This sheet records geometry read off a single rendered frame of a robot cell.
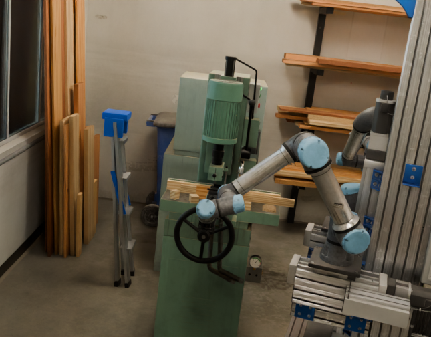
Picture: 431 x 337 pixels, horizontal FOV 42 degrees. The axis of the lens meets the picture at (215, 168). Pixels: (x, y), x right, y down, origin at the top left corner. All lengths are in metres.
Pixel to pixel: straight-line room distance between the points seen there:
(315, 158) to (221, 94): 0.74
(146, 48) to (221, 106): 2.55
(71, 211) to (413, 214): 2.47
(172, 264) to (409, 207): 1.20
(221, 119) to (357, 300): 1.06
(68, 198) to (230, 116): 1.76
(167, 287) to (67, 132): 1.51
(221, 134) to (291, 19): 2.56
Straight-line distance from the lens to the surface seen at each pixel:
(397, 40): 5.37
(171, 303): 3.03
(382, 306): 2.49
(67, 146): 4.04
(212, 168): 2.86
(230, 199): 2.25
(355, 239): 2.36
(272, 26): 5.18
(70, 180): 4.13
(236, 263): 2.90
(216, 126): 2.79
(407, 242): 2.70
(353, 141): 3.06
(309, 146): 2.20
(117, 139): 3.58
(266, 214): 2.80
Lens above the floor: 1.79
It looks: 15 degrees down
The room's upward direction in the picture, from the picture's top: 7 degrees clockwise
